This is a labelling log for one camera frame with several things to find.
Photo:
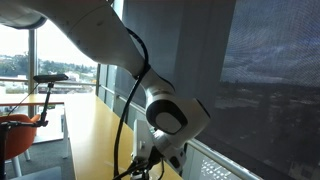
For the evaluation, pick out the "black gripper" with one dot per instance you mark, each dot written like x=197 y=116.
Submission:
x=151 y=163

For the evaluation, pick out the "black stereo camera bar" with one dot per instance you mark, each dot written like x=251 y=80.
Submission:
x=50 y=78

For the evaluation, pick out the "grey window mullion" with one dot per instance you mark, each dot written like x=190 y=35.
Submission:
x=32 y=56

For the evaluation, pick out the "black camera stand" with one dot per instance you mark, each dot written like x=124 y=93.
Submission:
x=45 y=106

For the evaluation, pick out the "grey metal handrail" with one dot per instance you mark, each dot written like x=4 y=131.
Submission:
x=220 y=156

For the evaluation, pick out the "dark mesh roller blind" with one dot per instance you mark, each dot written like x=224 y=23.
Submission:
x=266 y=83

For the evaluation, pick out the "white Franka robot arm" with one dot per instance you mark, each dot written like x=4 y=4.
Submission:
x=166 y=116

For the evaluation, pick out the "orange chair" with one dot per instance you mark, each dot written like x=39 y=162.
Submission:
x=20 y=136

